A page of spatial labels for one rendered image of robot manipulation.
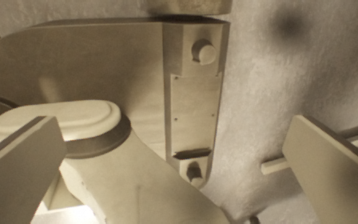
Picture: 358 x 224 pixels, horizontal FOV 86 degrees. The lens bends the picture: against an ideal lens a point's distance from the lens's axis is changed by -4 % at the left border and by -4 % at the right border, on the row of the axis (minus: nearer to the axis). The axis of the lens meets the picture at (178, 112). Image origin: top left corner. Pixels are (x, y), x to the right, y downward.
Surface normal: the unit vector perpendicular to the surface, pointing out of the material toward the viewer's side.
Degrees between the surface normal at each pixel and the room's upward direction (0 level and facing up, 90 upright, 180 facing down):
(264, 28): 0
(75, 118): 90
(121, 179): 90
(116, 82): 0
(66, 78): 0
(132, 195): 90
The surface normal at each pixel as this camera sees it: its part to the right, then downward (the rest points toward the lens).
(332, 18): 0.22, 0.49
